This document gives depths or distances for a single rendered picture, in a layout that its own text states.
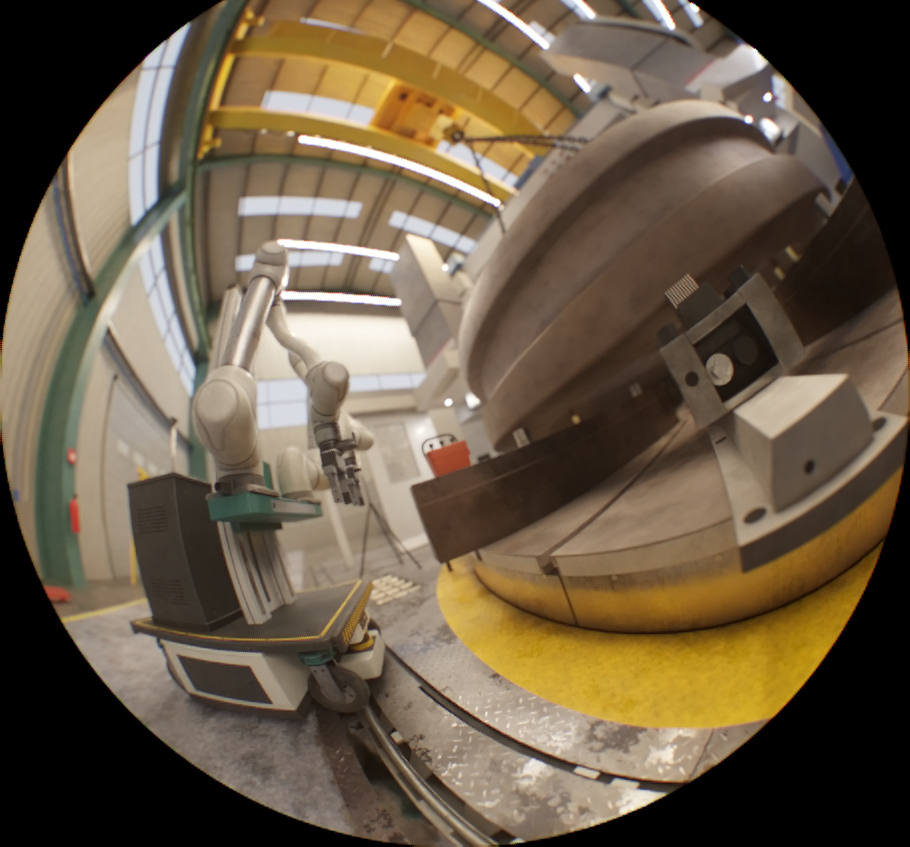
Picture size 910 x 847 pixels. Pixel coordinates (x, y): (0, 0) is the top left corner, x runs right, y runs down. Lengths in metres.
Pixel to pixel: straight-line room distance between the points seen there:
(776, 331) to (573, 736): 0.91
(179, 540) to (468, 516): 1.13
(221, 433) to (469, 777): 0.85
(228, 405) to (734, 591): 1.13
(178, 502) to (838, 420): 1.40
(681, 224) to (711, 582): 1.13
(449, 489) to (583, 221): 1.45
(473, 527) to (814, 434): 1.17
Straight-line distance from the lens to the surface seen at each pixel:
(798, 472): 0.43
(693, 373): 0.70
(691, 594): 0.73
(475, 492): 1.24
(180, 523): 1.03
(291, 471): 1.25
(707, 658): 0.74
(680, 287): 0.93
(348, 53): 11.01
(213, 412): 0.63
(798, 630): 0.75
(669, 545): 0.63
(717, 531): 0.61
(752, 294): 0.76
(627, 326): 1.11
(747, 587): 0.73
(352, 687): 0.92
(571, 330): 1.22
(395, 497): 4.32
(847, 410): 0.45
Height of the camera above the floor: 0.58
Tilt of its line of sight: 21 degrees up
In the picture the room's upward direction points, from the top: 22 degrees counter-clockwise
